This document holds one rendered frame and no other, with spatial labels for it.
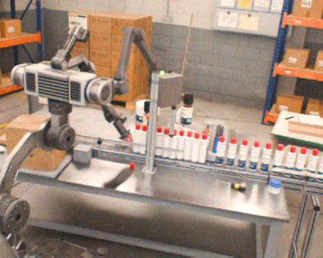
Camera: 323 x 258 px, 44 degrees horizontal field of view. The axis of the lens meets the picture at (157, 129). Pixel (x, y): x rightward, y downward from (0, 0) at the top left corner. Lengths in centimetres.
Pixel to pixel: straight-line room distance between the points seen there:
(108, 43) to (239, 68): 232
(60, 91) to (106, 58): 405
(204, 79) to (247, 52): 90
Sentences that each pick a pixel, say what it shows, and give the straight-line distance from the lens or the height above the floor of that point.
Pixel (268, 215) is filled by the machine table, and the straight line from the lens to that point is 239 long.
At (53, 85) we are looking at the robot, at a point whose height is 146.
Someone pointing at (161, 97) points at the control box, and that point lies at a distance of 244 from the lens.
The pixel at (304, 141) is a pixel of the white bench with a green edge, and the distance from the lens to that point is 367.
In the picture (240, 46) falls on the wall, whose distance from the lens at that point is 697.
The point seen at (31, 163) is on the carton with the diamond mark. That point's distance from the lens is 263.
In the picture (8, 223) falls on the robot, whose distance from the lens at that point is 210.
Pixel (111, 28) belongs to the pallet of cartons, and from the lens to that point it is 612.
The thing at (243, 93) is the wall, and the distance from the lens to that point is 711.
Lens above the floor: 207
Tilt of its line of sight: 22 degrees down
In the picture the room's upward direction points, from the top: 4 degrees clockwise
